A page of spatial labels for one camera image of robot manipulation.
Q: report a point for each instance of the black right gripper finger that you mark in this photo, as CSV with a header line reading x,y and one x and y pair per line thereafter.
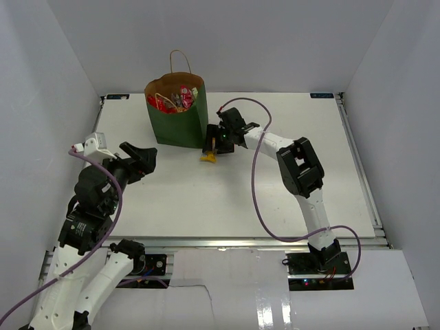
x,y
211,134
225,148

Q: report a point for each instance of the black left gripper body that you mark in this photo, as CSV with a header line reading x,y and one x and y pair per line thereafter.
x,y
122,169

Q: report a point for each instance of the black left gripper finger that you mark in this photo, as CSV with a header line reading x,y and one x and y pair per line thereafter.
x,y
138,174
142,159

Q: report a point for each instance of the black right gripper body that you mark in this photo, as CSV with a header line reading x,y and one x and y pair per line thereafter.
x,y
225,134

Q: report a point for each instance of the yellow snack packet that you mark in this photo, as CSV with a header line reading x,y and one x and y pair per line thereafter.
x,y
209,157

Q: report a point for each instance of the pink snack packet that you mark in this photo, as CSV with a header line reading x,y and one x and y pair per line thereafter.
x,y
187,96

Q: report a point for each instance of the large red snack bag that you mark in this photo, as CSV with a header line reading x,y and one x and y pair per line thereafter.
x,y
164,104

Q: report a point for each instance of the grey foil snack packet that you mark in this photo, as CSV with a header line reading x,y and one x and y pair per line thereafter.
x,y
176,99

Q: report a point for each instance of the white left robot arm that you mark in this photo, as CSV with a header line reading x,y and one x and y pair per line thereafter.
x,y
72,294

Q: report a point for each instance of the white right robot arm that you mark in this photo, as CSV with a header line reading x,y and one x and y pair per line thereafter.
x,y
300,170

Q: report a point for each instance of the green paper bag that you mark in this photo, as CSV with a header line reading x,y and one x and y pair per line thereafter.
x,y
187,129

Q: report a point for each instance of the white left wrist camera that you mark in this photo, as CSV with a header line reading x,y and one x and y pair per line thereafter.
x,y
95,148

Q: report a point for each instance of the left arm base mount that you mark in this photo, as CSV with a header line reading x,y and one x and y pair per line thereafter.
x,y
149,265

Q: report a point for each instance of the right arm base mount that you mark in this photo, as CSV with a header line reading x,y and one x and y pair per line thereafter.
x,y
306,274

